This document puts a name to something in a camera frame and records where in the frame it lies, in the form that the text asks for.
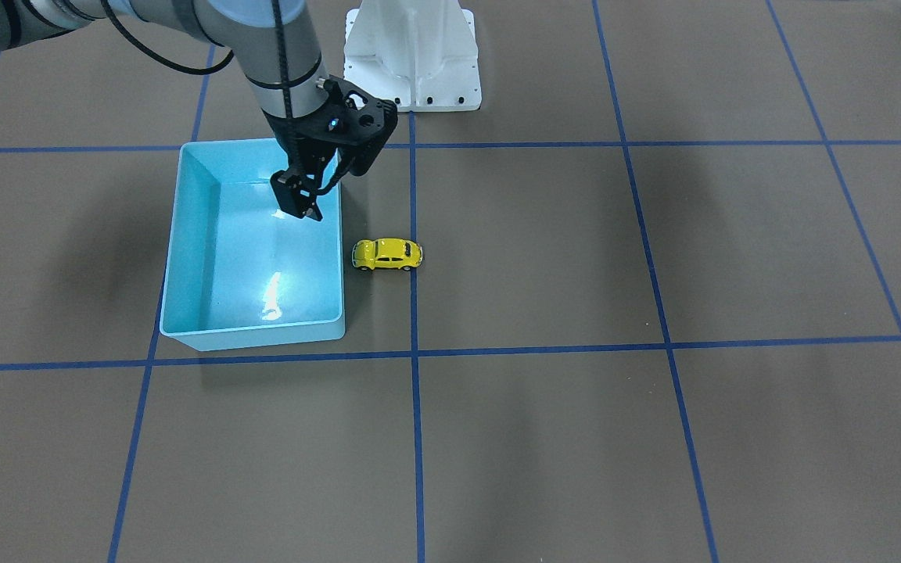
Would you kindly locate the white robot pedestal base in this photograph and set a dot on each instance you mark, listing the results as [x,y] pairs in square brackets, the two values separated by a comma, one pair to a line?
[422,55]

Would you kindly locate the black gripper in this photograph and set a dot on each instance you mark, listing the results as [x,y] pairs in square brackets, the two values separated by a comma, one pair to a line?
[292,142]

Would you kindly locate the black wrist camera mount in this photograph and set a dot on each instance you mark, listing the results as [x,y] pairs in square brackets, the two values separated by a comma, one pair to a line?
[355,124]

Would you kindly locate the turquoise plastic bin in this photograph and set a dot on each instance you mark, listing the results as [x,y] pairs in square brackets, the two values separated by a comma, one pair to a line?
[240,273]

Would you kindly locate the yellow beetle toy car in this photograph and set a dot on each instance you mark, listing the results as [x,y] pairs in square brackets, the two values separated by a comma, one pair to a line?
[386,254]

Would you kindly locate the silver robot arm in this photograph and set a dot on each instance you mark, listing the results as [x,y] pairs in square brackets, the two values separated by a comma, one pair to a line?
[274,43]

